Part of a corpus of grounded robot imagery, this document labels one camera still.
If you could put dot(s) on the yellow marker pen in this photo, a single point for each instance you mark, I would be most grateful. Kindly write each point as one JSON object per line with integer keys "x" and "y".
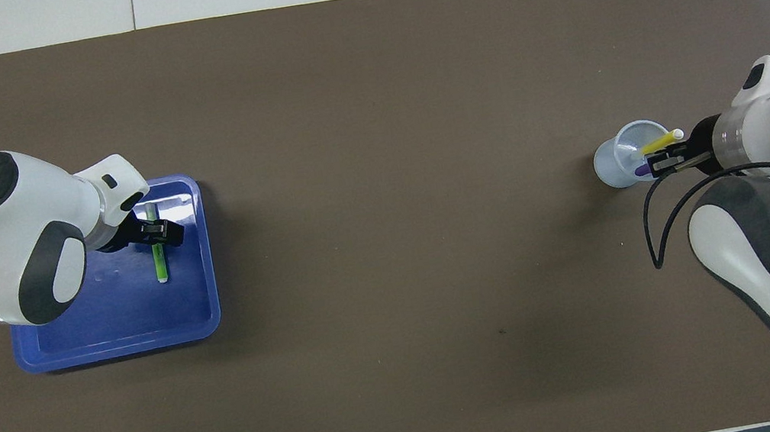
{"x": 661, "y": 142}

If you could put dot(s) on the brown table mat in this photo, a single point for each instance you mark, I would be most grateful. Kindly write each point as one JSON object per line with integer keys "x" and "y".
{"x": 392, "y": 261}

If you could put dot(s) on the blue plastic tray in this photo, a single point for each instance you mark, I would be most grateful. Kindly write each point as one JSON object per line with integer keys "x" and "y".
{"x": 139, "y": 324}

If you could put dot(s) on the purple marker pen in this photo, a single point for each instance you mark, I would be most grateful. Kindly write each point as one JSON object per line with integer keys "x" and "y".
{"x": 641, "y": 170}

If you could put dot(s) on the translucent plastic cup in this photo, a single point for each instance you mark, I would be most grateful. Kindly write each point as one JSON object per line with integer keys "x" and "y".
{"x": 613, "y": 168}

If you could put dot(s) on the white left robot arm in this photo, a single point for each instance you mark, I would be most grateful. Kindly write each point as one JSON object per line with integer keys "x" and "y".
{"x": 22, "y": 219}

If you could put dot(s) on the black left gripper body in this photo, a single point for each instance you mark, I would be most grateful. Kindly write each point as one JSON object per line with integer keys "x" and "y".
{"x": 125, "y": 234}

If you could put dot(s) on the green marker pen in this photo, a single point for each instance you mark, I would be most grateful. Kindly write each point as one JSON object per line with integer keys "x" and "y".
{"x": 161, "y": 267}

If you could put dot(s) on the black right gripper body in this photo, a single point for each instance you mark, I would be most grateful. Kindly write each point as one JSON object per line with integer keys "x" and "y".
{"x": 708, "y": 145}

